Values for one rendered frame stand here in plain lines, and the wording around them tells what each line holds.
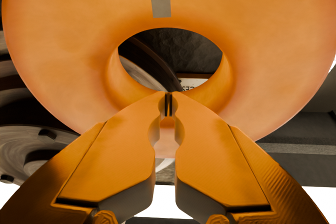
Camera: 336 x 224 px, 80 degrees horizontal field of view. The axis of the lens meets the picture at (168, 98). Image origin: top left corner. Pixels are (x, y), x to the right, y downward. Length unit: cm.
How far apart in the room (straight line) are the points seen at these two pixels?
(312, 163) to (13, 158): 927
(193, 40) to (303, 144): 571
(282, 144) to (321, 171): 372
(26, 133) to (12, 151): 9
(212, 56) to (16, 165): 45
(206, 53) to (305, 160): 896
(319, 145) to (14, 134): 620
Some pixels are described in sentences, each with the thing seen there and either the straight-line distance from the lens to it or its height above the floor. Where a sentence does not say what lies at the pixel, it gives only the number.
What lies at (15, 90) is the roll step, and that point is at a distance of 37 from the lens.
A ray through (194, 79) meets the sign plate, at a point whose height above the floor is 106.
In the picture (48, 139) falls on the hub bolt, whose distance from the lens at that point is 33.
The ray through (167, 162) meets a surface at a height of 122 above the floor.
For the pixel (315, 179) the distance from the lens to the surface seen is 909.
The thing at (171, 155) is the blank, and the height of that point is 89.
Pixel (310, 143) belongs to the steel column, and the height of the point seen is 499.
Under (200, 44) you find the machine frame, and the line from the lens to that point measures 46.
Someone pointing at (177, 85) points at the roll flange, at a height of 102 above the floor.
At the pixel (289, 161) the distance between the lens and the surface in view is 900.
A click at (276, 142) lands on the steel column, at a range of 574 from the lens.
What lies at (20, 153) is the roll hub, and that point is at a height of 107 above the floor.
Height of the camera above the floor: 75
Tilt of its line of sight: 45 degrees up
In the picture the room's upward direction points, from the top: 179 degrees counter-clockwise
